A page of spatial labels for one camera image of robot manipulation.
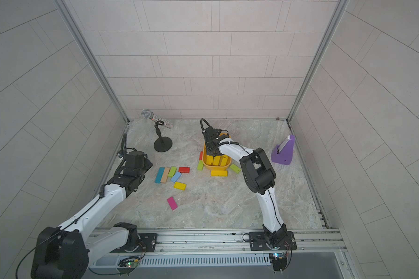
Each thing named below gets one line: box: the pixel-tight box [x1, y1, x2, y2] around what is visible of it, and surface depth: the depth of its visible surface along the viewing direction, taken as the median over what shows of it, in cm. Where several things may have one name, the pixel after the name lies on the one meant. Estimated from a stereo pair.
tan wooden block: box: [160, 167, 171, 184], surface depth 91 cm
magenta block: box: [167, 196, 179, 211], surface depth 84 cm
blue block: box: [170, 171, 182, 183], surface depth 91 cm
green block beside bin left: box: [196, 159, 205, 171], surface depth 95 cm
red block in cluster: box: [178, 166, 191, 174], surface depth 95 cm
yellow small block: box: [173, 181, 187, 191], surface depth 89 cm
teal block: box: [154, 167, 165, 184], surface depth 91 cm
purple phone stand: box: [271, 134, 296, 166], surface depth 90 cm
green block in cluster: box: [168, 166, 178, 178], surface depth 93 cm
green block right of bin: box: [229, 163, 241, 174], surface depth 94 cm
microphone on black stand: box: [140, 108, 175, 153], surface depth 104 cm
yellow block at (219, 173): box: [210, 170, 229, 177], surface depth 93 cm
